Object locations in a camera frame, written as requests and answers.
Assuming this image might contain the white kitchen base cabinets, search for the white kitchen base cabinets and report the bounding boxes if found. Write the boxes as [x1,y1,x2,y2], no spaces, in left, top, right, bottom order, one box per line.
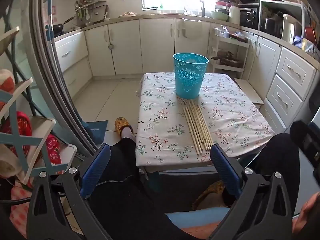
[54,17,320,140]

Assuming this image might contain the lidded cooking pot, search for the lidded cooking pot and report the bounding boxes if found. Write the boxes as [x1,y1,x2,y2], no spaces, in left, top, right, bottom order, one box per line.
[212,51,243,67]

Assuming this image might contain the grey sliding door frame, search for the grey sliding door frame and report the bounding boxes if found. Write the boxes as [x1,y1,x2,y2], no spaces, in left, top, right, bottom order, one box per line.
[27,0,100,155]

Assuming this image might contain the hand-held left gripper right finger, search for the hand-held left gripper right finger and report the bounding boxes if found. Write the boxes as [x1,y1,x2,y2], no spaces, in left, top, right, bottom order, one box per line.
[209,144,294,240]

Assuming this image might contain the pile of wooden chopsticks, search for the pile of wooden chopsticks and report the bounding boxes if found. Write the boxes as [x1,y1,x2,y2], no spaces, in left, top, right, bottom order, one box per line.
[183,100,213,155]

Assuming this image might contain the white folding shelf rack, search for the white folding shelf rack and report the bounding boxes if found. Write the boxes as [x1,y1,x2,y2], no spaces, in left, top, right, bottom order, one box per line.
[0,26,78,188]

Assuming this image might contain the white trolley cart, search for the white trolley cart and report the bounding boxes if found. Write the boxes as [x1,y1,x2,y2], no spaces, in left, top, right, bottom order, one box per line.
[211,26,250,79]

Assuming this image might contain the black wok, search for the black wok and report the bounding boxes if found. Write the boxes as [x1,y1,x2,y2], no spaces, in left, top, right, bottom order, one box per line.
[52,17,75,33]

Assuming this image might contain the stack of pots and bowls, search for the stack of pots and bowls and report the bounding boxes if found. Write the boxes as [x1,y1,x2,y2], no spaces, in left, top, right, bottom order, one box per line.
[215,0,234,12]

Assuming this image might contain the blue snack bag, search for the blue snack bag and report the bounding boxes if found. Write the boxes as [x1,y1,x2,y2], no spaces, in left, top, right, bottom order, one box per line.
[292,35,320,58]

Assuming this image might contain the blue dustpan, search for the blue dustpan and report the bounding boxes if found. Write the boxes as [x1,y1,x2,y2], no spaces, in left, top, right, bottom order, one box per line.
[84,120,108,144]

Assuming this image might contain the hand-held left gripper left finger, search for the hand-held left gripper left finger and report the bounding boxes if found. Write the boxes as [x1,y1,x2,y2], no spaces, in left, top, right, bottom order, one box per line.
[26,144,113,240]

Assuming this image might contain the white countertop shelf rack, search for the white countertop shelf rack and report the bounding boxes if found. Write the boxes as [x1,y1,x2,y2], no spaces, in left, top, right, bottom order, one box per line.
[259,0,310,43]

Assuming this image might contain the broom with metal pole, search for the broom with metal pole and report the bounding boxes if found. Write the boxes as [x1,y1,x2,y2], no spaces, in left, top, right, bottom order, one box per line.
[46,0,87,130]

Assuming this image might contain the green bowl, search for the green bowl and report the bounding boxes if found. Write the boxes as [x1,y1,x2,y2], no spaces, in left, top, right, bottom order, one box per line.
[211,10,229,22]

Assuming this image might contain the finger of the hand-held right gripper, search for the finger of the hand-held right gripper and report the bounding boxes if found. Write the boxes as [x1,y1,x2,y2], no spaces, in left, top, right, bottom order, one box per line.
[289,120,320,162]

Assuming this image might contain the person's right leg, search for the person's right leg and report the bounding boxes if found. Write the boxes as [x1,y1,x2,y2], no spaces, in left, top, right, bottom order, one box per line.
[222,133,300,208]

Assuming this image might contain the white step stool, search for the white step stool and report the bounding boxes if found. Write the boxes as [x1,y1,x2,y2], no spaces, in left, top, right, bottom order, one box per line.
[234,78,264,110]

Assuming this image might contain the red printed bag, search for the red printed bag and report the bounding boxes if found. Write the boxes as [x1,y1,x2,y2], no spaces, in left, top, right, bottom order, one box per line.
[1,111,33,155]
[46,134,62,166]

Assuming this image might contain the yellow slipper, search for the yellow slipper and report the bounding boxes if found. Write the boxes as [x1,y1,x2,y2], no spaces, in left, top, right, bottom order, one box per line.
[192,180,227,210]
[114,116,134,138]

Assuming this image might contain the white thermos jug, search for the white thermos jug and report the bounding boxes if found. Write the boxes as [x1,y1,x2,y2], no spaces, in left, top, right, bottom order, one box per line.
[229,5,241,25]

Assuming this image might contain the teal perforated plastic basket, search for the teal perforated plastic basket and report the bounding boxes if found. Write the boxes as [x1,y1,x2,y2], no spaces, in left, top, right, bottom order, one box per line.
[173,53,209,100]

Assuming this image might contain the person's right hand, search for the person's right hand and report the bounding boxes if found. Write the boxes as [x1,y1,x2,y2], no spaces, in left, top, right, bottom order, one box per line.
[292,192,320,236]

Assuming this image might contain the floral tablecloth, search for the floral tablecloth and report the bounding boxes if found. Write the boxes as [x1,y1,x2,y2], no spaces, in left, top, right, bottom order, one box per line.
[135,72,275,167]

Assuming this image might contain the pink checkered cloth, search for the pink checkered cloth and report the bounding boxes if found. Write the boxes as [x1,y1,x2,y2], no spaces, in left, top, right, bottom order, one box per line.
[9,180,33,238]

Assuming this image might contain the white electric water boiler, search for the white electric water boiler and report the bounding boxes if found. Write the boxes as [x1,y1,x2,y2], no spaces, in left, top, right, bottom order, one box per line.
[282,14,302,44]

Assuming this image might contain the wall utensil rack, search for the wall utensil rack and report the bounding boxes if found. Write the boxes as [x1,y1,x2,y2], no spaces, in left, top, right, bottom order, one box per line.
[74,0,108,27]

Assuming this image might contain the black toaster oven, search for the black toaster oven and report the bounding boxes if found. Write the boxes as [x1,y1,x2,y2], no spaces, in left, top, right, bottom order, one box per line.
[239,4,260,30]

